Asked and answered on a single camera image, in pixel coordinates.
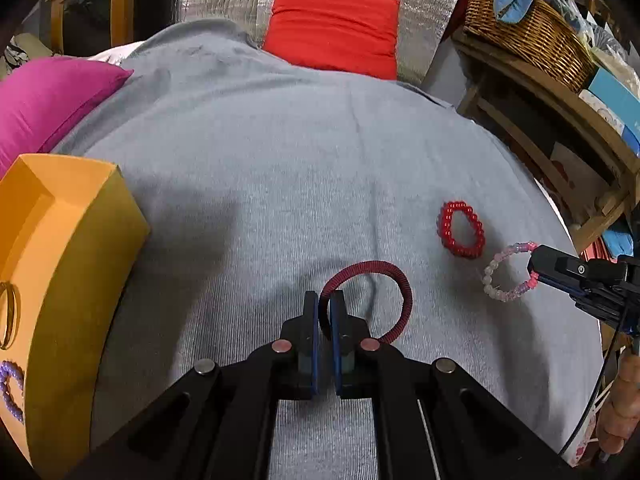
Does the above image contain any red bead bracelet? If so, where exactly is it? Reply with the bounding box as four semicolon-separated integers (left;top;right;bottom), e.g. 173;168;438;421
438;199;486;260

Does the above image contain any metal bangle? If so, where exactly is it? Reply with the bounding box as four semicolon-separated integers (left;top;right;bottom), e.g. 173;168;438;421
1;281;20;350

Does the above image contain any blue white patterned box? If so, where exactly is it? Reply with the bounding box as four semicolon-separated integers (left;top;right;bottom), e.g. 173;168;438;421
578;89;640;156

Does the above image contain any pink translucent bead bracelet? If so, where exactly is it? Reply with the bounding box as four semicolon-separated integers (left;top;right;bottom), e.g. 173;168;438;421
482;240;542;304

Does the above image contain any person's right hand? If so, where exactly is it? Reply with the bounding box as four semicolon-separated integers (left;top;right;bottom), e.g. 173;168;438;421
597;349;640;454

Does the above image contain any purple bead bracelet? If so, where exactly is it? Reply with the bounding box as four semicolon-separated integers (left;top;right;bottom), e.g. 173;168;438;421
0;358;26;426

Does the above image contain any striped cloth on sofa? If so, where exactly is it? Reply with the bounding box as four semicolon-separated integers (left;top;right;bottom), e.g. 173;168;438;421
0;35;30;79

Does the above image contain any wooden shelf table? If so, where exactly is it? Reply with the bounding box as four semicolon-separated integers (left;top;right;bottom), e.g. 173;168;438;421
452;29;639;252

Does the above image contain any orange cardboard box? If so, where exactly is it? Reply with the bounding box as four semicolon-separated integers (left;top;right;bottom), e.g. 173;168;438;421
1;154;150;479

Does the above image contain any red cushion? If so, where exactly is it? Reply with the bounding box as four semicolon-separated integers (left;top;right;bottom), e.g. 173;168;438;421
262;0;400;80

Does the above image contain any magenta pillow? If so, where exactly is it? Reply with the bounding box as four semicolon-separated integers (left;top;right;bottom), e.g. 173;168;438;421
0;56;134;174

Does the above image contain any blue cardboard box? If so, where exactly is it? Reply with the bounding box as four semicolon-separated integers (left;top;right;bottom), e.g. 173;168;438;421
588;68;640;138

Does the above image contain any grey blanket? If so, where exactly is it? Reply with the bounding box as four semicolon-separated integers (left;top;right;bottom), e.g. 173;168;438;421
58;20;602;479

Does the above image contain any wooden cabinet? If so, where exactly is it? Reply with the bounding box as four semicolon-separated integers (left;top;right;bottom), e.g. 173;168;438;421
46;0;170;56

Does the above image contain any black cable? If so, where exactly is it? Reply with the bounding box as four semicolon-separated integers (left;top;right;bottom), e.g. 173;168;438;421
556;303;632;461

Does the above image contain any maroon hair band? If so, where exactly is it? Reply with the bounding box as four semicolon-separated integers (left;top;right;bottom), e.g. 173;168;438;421
316;260;414;346

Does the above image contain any wicker basket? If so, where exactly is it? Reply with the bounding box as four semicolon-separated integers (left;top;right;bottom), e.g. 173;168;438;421
464;0;597;93

